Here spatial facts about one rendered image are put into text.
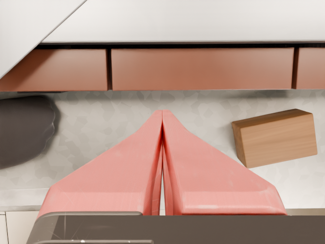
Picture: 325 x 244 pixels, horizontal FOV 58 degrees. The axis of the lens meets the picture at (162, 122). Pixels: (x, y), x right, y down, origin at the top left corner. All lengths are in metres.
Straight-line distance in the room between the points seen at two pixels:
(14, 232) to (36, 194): 0.56
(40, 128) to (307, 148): 0.37
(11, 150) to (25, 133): 0.03
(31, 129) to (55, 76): 0.16
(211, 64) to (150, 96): 0.16
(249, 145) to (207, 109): 0.08
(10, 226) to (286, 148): 0.86
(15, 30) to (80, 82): 0.07
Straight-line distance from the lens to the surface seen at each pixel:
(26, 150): 0.47
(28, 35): 0.29
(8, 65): 0.29
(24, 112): 0.45
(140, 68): 0.29
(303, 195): 0.53
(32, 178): 0.51
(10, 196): 0.53
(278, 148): 0.43
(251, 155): 0.42
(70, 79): 0.30
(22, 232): 1.06
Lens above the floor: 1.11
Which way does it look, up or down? 80 degrees down
